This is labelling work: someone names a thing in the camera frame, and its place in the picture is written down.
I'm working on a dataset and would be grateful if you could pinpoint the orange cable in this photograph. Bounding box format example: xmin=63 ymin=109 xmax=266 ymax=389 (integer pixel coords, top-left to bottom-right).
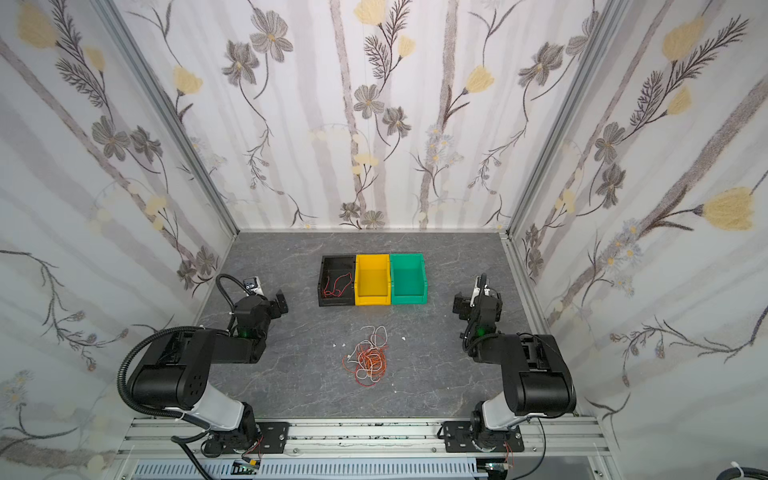
xmin=353 ymin=347 xmax=389 ymax=387

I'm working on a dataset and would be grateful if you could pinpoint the white cable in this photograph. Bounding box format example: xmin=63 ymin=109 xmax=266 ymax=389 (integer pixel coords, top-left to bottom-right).
xmin=349 ymin=325 xmax=390 ymax=382

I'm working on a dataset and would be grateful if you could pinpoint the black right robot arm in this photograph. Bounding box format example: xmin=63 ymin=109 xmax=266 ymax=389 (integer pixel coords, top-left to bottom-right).
xmin=438 ymin=289 xmax=577 ymax=454

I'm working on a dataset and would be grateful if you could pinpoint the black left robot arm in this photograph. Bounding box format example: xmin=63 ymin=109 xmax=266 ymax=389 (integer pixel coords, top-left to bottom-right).
xmin=116 ymin=274 xmax=289 ymax=457

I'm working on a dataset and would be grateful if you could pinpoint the green storage bin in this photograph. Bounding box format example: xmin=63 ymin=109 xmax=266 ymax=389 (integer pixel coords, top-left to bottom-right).
xmin=389 ymin=253 xmax=428 ymax=305

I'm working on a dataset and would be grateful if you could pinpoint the black storage bin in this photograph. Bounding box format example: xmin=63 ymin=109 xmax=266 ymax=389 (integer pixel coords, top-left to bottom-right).
xmin=317 ymin=255 xmax=356 ymax=307

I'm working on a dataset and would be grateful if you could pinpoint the yellow storage bin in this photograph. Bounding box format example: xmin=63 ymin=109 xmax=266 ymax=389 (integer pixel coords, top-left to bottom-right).
xmin=354 ymin=254 xmax=392 ymax=306

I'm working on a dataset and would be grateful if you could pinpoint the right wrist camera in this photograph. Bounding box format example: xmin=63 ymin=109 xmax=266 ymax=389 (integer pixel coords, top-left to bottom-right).
xmin=471 ymin=273 xmax=500 ymax=302

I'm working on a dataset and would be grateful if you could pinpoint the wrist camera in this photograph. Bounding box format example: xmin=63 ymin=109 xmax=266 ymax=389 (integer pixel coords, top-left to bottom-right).
xmin=471 ymin=273 xmax=500 ymax=302
xmin=243 ymin=277 xmax=264 ymax=295

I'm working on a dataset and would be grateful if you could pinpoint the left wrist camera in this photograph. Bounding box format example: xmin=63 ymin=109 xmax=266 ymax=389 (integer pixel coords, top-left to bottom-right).
xmin=243 ymin=277 xmax=264 ymax=295

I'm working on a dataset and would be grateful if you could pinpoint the red cable in black bin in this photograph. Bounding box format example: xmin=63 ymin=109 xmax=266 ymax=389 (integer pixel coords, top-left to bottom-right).
xmin=323 ymin=272 xmax=354 ymax=299

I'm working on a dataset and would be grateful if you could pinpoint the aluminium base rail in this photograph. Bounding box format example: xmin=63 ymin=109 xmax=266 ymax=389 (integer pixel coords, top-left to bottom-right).
xmin=116 ymin=416 xmax=613 ymax=463

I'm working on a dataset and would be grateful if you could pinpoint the white slotted cable duct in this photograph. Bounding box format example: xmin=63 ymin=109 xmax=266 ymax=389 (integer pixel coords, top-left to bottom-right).
xmin=133 ymin=458 xmax=488 ymax=480

